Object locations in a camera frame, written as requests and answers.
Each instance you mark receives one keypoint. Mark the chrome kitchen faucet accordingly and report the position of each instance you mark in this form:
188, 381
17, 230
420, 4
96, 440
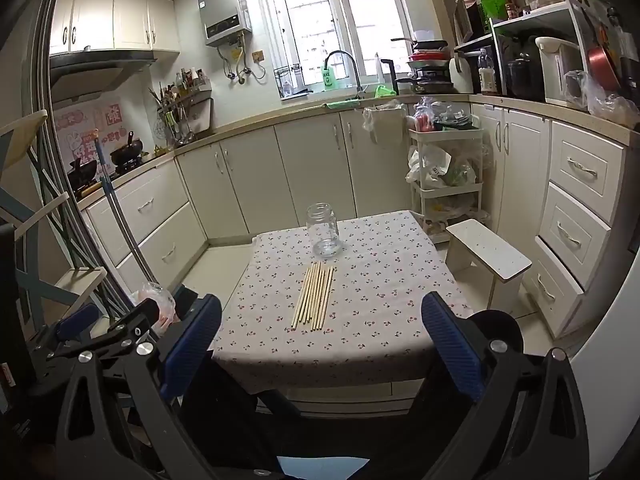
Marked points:
352, 62

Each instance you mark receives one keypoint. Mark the cream base cabinet with doors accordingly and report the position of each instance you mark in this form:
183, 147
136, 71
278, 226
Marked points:
510, 160

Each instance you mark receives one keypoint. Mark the cherry print tablecloth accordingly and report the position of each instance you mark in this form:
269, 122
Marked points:
360, 285

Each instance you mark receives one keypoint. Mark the grey range hood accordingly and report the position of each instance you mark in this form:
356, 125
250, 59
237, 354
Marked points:
95, 72

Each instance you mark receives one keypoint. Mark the cream wall cabinet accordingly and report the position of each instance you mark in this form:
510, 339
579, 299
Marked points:
115, 17

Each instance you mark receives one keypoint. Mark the wall socket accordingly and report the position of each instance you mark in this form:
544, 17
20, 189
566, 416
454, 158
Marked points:
258, 56

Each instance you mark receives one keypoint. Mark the black filter tap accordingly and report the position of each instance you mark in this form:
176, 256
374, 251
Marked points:
390, 72

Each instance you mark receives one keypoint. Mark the floral cup in plastic bag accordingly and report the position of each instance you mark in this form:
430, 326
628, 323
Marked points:
157, 305

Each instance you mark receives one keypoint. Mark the cream two-drawer cabinet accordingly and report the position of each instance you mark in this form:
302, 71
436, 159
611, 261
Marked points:
145, 220

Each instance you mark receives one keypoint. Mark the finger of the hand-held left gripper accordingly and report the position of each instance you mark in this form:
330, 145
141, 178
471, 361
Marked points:
75, 321
135, 320

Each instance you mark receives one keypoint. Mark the cream door base cabinets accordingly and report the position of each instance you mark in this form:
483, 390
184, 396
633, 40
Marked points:
300, 170

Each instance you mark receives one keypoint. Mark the white electric water boiler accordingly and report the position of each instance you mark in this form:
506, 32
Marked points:
555, 70

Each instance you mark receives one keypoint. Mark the green plastic scoop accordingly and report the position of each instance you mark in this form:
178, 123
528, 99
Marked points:
385, 91

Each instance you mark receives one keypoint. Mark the wall utensil rack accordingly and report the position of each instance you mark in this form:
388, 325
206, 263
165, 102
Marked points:
187, 95

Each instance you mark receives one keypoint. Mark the black cooking pot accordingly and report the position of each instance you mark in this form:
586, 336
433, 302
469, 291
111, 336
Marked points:
522, 75

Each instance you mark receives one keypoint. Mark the clear glass jar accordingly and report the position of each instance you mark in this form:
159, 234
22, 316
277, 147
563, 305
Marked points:
323, 232

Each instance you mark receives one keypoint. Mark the white wooden stool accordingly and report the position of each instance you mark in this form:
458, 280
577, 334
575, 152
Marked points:
487, 250

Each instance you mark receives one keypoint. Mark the bundle of wooden chopsticks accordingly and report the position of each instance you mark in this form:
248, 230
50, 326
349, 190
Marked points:
312, 295

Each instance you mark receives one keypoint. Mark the stack of pans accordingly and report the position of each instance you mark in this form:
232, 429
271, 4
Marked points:
427, 67

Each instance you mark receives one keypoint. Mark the hanging plastic trash bag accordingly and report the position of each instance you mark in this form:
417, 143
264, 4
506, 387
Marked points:
382, 125

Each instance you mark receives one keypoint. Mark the cream three-drawer cabinet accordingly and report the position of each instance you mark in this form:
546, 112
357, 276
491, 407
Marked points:
575, 220

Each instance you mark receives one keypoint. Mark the white plastic bag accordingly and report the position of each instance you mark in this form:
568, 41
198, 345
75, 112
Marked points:
435, 167

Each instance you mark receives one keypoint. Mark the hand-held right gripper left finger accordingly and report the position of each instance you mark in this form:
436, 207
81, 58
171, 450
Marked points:
192, 345

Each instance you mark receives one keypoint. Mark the green dish cloth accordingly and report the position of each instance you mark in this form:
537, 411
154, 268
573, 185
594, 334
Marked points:
342, 105

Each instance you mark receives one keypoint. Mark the pink wall posters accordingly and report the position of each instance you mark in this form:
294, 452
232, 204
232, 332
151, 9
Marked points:
85, 130

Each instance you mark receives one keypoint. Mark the red packaged food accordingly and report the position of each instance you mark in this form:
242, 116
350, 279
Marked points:
422, 121

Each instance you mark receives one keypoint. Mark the blue and black floor scale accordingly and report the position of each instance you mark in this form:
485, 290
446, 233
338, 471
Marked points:
186, 296

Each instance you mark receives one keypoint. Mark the clear plastic bottle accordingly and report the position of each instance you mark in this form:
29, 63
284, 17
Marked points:
487, 77

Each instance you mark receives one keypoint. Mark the clear plastic bag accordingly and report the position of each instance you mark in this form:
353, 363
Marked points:
610, 105

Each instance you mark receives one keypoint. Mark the white framed window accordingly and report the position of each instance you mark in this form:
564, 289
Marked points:
340, 20

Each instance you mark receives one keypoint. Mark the white counter shelf rack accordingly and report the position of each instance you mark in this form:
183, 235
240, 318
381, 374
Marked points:
535, 16

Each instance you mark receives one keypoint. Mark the white thermos jug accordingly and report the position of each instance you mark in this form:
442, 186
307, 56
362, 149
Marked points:
460, 77

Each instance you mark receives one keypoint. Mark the white storage trolley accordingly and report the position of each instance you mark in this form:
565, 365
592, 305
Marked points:
447, 195

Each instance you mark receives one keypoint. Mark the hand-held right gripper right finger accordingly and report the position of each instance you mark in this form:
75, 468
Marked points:
452, 347

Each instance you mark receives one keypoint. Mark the green dish soap bottle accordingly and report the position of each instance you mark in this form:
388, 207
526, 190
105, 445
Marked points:
330, 80

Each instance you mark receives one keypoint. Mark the silver gas water heater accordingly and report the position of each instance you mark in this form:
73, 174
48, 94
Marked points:
222, 12

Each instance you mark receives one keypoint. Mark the green box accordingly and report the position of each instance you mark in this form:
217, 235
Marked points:
492, 7

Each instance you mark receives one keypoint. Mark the red frying pan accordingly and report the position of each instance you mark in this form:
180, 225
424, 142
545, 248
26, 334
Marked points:
602, 67

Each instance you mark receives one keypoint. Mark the wooden folding chair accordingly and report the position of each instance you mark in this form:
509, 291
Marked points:
30, 240

